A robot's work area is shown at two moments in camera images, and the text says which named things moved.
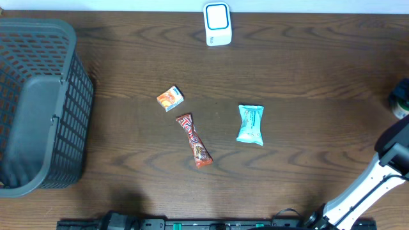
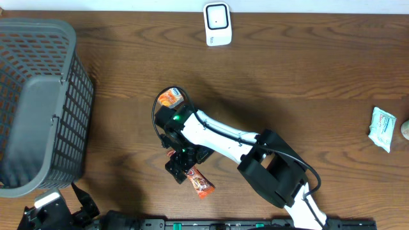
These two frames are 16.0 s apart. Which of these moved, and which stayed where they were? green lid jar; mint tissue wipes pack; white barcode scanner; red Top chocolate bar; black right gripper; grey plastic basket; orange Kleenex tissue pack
Moved: black right gripper; mint tissue wipes pack; red Top chocolate bar; green lid jar
Stayed: grey plastic basket; orange Kleenex tissue pack; white barcode scanner
